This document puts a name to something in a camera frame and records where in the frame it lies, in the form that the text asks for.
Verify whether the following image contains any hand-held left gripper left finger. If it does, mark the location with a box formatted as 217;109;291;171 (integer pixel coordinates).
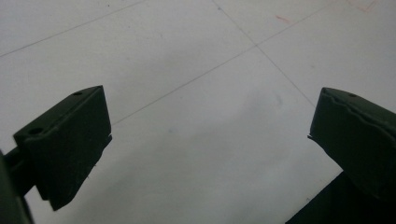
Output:
12;85;113;212

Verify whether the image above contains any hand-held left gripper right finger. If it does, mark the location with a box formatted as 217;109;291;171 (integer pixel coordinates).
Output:
307;87;396;203

